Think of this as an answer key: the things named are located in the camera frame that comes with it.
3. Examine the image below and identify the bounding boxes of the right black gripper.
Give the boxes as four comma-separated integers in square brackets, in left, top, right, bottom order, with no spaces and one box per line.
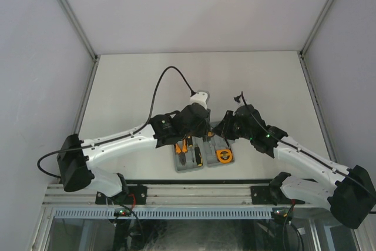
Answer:
[213,110,254,140]

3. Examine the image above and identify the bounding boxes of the grey plastic tool case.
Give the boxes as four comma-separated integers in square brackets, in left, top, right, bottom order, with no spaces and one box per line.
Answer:
[173,122,235,173]

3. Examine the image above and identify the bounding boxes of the orange handled pliers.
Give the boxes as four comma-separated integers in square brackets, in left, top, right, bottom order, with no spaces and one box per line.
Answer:
[174,139,187,166]

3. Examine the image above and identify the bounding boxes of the black yellow screwdriver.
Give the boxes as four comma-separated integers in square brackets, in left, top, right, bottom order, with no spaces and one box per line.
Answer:
[187,136,193,148]
[194,146,203,167]

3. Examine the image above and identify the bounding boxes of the orange tape measure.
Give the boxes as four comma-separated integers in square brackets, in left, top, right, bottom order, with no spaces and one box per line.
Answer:
[216,149,233,163]

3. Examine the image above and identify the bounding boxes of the hex key set orange holder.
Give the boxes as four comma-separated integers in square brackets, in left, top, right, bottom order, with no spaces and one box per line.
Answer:
[203,136,212,142]

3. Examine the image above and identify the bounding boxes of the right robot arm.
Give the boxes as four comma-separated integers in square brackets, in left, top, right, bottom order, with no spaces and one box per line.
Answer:
[212,105,375,229]

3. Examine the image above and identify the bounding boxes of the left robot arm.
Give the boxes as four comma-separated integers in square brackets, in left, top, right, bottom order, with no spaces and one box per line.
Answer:
[57,103,210,204]

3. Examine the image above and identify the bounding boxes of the right camera black cable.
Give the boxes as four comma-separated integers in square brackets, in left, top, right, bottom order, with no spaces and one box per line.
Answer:
[233,91,376,215]

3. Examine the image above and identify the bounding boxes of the camera black cable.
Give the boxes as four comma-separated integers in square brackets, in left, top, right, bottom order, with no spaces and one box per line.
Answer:
[233,91,376,215]
[36,66,196,180]

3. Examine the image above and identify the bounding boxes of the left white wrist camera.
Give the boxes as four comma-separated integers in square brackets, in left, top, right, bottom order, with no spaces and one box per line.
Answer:
[190,91,210,109]

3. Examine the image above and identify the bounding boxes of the left camera black cable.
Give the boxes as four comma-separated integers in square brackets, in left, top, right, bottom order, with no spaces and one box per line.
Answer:
[36,66,196,180]

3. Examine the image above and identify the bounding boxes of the right aluminium frame post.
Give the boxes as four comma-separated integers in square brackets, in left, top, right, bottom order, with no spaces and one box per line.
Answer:
[299,0,353,58]

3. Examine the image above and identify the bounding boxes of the aluminium frame post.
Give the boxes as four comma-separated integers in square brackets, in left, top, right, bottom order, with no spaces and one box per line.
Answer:
[299,0,353,58]
[40,0,98,61]

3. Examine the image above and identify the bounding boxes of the slotted grey cable duct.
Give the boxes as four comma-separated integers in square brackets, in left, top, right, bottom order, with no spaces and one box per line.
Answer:
[53,207,273,220]

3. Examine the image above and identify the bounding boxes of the aluminium front rail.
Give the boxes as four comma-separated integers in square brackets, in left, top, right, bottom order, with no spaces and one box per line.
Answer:
[42,182,333,206]

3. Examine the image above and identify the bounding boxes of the left aluminium frame post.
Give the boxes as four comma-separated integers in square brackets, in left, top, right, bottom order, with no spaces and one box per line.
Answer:
[40,0,98,61]

